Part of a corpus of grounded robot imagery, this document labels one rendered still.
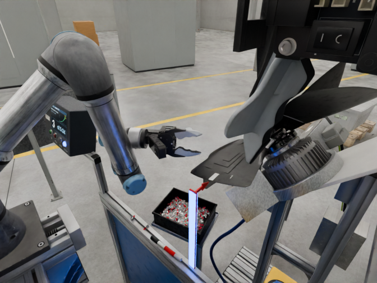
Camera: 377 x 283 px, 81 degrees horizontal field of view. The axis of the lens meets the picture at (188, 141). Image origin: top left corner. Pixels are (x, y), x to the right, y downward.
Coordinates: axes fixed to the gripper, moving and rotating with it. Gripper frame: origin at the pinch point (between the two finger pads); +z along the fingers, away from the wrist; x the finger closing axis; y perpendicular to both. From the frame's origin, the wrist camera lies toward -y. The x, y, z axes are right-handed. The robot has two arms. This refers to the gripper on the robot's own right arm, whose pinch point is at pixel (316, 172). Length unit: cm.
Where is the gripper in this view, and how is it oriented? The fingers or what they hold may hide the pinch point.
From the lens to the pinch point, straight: 18.5
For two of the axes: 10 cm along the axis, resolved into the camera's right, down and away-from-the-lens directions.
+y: -6.7, 3.8, -6.4
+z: 0.0, 8.6, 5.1
